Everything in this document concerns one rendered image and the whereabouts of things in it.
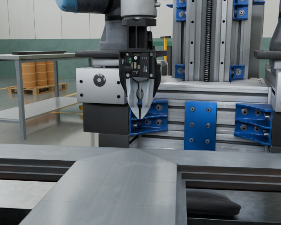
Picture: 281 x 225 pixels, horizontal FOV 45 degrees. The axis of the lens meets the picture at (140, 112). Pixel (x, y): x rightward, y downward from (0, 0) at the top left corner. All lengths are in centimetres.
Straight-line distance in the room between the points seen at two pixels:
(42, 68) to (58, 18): 372
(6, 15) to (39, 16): 126
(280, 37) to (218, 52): 19
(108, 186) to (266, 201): 49
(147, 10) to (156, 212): 41
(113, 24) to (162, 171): 56
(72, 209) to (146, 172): 16
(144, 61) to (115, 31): 34
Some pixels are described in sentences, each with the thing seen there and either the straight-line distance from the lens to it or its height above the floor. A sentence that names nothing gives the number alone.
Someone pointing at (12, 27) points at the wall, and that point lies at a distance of 1275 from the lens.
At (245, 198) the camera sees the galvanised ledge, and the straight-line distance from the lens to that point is 91.
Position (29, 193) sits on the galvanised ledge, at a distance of 94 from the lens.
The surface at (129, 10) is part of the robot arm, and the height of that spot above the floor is 112.
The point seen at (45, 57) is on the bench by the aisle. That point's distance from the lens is 440.
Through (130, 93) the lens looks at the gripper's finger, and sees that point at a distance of 72.
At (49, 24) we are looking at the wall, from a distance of 1197.
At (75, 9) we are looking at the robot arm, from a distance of 98.
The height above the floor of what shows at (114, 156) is 85.
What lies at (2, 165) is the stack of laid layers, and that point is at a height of 84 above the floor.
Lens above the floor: 105
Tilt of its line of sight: 11 degrees down
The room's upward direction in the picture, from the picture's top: straight up
